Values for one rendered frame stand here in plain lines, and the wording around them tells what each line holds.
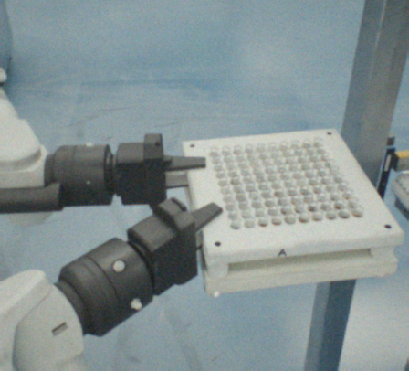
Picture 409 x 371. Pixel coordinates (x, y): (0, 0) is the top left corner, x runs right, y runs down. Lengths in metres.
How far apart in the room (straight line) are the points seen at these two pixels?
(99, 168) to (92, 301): 0.23
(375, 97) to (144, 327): 1.17
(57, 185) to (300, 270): 0.34
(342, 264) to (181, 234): 0.22
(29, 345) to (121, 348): 1.25
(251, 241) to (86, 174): 0.25
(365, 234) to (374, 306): 1.30
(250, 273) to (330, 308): 0.62
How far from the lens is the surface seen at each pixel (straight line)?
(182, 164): 0.81
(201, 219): 0.72
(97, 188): 0.80
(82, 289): 0.63
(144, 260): 0.67
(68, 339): 0.64
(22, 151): 0.81
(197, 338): 1.88
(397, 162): 1.10
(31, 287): 0.61
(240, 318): 1.93
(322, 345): 1.43
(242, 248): 0.69
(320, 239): 0.72
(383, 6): 0.94
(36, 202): 0.80
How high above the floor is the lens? 1.49
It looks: 37 degrees down
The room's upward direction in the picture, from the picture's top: straight up
